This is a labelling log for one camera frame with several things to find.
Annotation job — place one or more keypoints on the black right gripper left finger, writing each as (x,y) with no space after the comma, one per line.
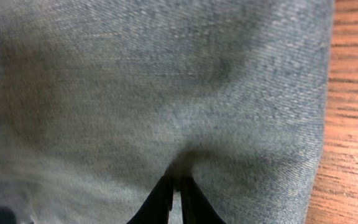
(157,206)

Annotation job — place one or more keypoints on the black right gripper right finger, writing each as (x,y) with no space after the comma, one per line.
(196,209)

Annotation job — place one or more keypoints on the light blue denim jeans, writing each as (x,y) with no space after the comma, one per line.
(99,98)

